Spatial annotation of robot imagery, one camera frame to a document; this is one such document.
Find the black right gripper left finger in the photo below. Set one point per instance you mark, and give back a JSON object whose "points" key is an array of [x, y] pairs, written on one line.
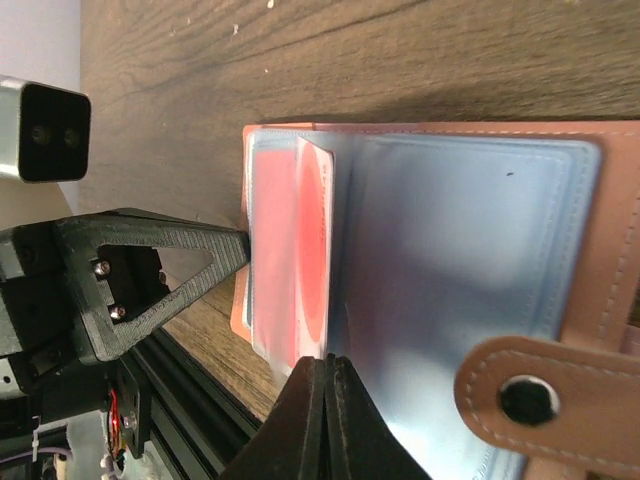
{"points": [[289, 444]]}

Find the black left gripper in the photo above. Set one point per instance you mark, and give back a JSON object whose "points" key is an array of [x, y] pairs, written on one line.
{"points": [[90, 287]]}

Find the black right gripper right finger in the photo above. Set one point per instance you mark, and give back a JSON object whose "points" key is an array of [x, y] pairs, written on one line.
{"points": [[360, 444]]}

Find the pink leather card holder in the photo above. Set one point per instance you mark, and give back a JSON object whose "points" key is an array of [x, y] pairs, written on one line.
{"points": [[482, 280]]}

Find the red circle card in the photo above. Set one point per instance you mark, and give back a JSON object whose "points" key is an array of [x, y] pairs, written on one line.
{"points": [[313, 244]]}

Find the black front frame rail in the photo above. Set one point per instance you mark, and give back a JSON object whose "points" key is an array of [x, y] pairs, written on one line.
{"points": [[167, 399]]}

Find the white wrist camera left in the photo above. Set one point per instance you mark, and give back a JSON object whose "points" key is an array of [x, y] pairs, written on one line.
{"points": [[45, 132]]}

